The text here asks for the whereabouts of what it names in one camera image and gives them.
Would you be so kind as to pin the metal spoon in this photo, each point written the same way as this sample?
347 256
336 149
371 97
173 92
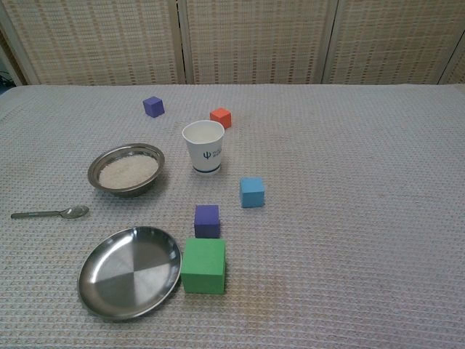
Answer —
72 212

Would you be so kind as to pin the white paper cup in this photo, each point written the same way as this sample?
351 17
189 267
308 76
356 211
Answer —
205 154

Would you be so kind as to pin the steel bowl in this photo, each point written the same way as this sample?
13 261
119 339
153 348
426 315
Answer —
95 174

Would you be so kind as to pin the steel plate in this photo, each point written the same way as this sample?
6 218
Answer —
130 272

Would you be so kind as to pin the blue foam cube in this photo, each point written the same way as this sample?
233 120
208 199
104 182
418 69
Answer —
252 192

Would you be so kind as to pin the large purple foam cube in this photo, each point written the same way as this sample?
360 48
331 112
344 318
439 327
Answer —
207 221

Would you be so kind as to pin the orange foam cube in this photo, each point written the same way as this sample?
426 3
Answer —
221 117

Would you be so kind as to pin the green foam cube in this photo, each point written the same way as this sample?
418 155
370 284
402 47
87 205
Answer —
203 266

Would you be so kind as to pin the woven grey tablecloth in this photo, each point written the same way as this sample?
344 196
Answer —
327 218

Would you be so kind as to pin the small purple foam cube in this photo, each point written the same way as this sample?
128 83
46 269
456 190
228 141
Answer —
153 107

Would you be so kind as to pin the bamboo folding screen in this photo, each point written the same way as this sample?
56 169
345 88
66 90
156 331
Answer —
254 40

